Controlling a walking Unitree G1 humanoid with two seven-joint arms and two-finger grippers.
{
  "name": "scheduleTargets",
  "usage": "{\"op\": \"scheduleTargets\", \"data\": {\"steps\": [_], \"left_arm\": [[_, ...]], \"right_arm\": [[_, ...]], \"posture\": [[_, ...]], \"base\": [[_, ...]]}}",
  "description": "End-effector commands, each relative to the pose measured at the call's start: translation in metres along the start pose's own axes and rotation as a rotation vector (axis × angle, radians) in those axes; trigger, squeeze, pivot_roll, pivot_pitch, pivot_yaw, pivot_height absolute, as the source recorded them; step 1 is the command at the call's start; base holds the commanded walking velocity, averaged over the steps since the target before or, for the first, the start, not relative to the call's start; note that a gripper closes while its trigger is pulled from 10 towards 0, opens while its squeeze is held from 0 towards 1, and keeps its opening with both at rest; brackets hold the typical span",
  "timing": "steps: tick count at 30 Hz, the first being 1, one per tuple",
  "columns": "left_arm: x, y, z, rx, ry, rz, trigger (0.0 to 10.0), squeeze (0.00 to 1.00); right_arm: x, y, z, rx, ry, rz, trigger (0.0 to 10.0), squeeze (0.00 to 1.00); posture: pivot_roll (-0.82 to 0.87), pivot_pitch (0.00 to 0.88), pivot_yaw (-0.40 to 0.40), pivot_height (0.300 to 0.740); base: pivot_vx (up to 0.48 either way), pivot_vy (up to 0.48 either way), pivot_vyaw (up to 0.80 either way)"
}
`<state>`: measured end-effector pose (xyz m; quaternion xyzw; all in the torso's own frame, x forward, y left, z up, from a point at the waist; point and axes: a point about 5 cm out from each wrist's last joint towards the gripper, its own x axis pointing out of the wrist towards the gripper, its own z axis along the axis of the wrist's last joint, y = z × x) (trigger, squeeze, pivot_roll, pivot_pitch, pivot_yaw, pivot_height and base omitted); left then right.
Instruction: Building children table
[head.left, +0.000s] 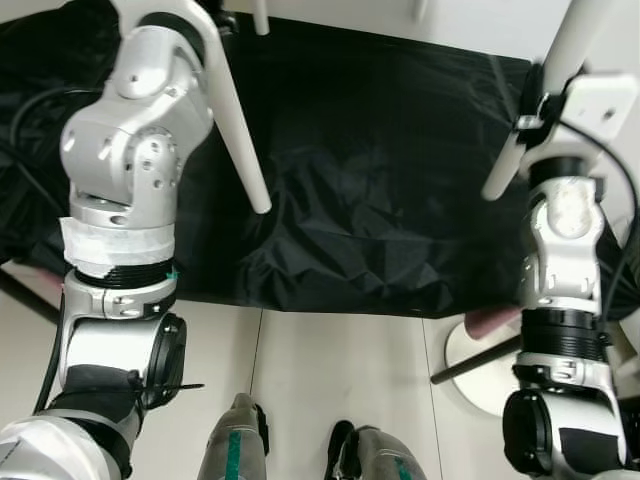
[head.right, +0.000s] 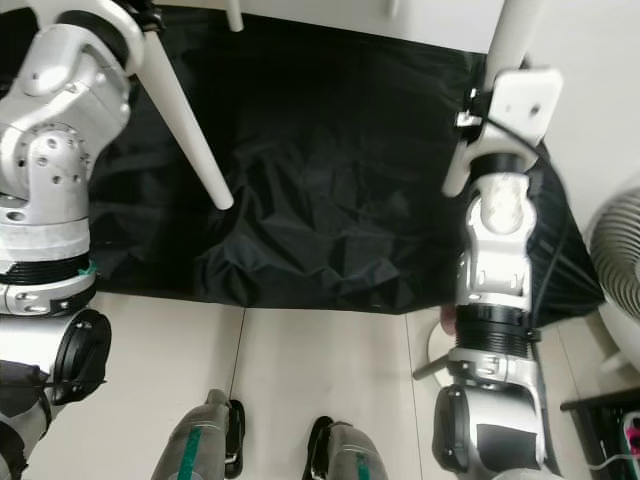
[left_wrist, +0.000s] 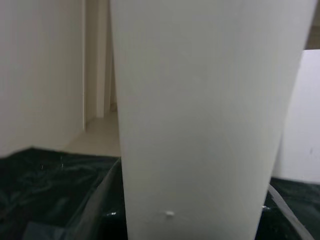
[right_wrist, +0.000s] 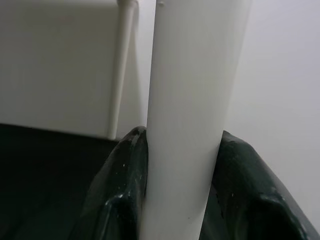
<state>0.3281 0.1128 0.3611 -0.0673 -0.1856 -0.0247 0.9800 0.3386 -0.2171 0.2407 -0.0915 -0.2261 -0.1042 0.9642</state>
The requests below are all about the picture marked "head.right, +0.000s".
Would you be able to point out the white floor fan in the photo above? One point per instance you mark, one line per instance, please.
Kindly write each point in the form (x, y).
(618, 270)

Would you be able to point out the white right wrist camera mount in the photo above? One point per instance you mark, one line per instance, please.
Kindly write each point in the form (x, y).
(520, 105)

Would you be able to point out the black floor rack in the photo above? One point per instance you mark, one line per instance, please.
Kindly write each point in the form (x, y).
(605, 420)

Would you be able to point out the dark grey robot right foot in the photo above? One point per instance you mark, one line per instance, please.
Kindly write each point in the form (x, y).
(350, 452)

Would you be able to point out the black tablecloth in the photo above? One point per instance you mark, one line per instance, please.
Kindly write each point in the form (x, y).
(340, 180)

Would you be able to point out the dark grey robot foot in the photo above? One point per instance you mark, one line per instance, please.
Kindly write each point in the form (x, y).
(350, 452)
(200, 440)

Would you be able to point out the black metal table leg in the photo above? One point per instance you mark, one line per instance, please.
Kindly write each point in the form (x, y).
(430, 368)

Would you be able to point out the small pink object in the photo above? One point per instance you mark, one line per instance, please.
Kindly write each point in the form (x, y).
(449, 320)

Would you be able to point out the dark grey robot left foot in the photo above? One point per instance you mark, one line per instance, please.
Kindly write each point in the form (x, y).
(200, 440)

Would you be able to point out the magenta round object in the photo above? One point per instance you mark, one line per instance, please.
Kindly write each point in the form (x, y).
(633, 432)

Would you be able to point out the white round floor base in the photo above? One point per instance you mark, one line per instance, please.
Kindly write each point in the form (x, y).
(438, 345)

